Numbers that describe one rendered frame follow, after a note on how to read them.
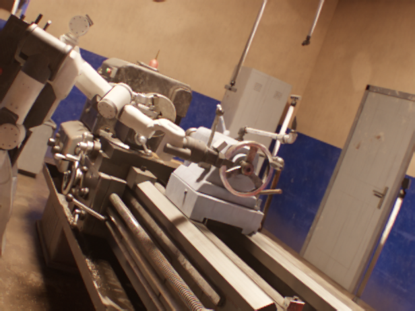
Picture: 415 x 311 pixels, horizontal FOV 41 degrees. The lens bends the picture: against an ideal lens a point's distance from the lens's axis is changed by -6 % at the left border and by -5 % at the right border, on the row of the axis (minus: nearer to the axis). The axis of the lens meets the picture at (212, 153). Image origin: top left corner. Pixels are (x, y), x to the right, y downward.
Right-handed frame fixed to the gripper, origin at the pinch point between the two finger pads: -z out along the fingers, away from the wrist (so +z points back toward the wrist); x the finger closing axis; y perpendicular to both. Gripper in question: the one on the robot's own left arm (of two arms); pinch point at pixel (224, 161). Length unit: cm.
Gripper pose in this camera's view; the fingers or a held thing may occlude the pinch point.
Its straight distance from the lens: 220.8
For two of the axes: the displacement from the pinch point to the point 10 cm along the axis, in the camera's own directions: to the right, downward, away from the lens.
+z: -8.6, -3.0, -4.2
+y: 3.6, -9.3, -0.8
